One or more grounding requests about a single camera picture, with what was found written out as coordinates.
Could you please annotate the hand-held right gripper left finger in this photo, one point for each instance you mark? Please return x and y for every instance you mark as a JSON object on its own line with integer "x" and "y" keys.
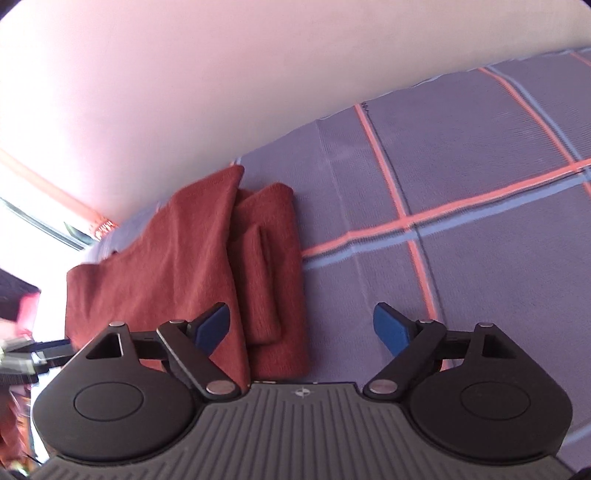
{"x": 213, "y": 330}

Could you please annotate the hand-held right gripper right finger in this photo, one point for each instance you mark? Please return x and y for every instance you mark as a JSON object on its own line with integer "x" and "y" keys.
{"x": 391, "y": 330}

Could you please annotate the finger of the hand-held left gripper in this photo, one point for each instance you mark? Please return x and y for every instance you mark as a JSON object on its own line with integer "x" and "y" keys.
{"x": 53, "y": 350}

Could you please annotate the dark red sweater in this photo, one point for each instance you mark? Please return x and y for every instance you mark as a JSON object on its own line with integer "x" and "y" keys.
{"x": 184, "y": 258}

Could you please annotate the pink cloth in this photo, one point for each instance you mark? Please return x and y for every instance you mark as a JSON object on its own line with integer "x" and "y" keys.
{"x": 28, "y": 309}

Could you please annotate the blue plaid bed sheet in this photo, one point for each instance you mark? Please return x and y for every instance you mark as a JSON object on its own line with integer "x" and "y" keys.
{"x": 461, "y": 184}

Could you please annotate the orange curtain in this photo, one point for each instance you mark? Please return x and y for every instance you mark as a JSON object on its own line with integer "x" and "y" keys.
{"x": 46, "y": 187}

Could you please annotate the window frame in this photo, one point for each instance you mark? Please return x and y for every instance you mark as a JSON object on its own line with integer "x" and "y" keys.
{"x": 41, "y": 226}

